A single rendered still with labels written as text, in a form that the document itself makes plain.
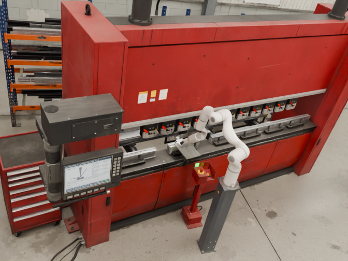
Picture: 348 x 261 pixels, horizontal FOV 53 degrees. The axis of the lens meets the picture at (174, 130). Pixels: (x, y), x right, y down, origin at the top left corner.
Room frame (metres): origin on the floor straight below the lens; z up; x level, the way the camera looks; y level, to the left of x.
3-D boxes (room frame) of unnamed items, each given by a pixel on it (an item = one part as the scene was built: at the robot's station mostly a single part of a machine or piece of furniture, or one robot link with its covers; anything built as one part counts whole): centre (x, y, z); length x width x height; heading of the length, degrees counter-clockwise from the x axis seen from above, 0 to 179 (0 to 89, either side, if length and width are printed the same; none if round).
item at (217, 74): (3.45, -0.62, 1.74); 3.00 x 0.08 x 0.80; 126
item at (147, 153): (2.74, 0.35, 0.92); 0.50 x 0.06 x 0.10; 126
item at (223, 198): (2.56, -0.63, 0.50); 0.18 x 0.18 x 1.00; 23
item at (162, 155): (3.42, -0.64, 0.85); 3.00 x 0.21 x 0.04; 126
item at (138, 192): (3.42, -0.64, 0.42); 3.00 x 0.21 x 0.83; 126
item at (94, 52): (2.63, 0.80, 1.15); 0.85 x 0.25 x 2.30; 36
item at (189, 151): (2.95, -0.18, 1.00); 0.26 x 0.18 x 0.01; 36
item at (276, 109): (3.88, -1.20, 1.26); 0.15 x 0.09 x 0.17; 126
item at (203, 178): (2.92, -0.41, 0.75); 0.20 x 0.16 x 0.18; 118
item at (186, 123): (3.05, -0.07, 1.26); 0.15 x 0.09 x 0.17; 126
